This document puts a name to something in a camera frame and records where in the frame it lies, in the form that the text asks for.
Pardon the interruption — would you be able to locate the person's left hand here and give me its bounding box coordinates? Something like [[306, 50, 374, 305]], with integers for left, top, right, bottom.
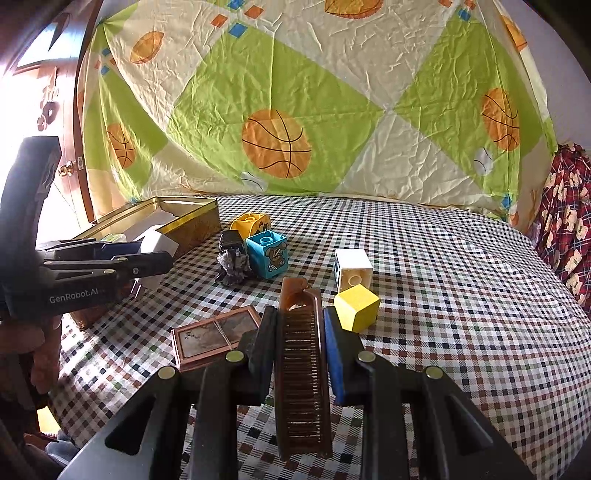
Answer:
[[1, 311, 62, 395]]

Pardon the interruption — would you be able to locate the white power adapter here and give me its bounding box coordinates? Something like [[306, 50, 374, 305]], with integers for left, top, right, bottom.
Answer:
[[136, 228, 178, 290]]

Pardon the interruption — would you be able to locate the blue toy block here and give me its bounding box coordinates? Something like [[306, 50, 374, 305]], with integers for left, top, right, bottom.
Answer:
[[245, 230, 288, 279]]

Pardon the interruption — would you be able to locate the gold tin box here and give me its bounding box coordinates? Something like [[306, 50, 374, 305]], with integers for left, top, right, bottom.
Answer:
[[68, 195, 223, 331]]

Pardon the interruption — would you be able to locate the brown comb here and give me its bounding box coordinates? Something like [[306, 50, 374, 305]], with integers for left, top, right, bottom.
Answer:
[[274, 278, 332, 461]]

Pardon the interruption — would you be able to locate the black hair claw clip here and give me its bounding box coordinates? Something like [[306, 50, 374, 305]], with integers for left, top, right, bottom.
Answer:
[[215, 230, 254, 287]]

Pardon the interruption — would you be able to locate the brown framed card stack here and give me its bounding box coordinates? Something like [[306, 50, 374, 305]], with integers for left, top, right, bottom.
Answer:
[[171, 306, 262, 372]]

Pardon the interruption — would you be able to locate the basketball pattern bed sheet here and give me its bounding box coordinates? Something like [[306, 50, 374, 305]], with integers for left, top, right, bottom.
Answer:
[[78, 1, 556, 231]]

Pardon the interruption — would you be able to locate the clear plastic case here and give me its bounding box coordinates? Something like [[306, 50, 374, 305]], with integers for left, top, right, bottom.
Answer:
[[100, 233, 127, 243]]

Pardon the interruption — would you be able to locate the red bear pattern cloth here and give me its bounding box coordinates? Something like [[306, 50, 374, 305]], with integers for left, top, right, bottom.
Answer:
[[534, 144, 591, 312]]

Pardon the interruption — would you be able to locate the yellow face toy block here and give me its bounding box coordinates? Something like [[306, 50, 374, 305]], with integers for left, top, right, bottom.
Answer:
[[229, 212, 271, 239]]

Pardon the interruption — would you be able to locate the white moon toy block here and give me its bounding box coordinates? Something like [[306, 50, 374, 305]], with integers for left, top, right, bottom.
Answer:
[[334, 249, 373, 292]]

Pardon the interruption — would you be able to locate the checkered tablecloth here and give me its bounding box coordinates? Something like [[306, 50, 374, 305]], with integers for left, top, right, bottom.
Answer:
[[49, 196, 590, 479]]

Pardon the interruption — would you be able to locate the yellow cube block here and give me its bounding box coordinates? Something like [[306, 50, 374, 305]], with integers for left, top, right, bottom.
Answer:
[[334, 284, 381, 333]]

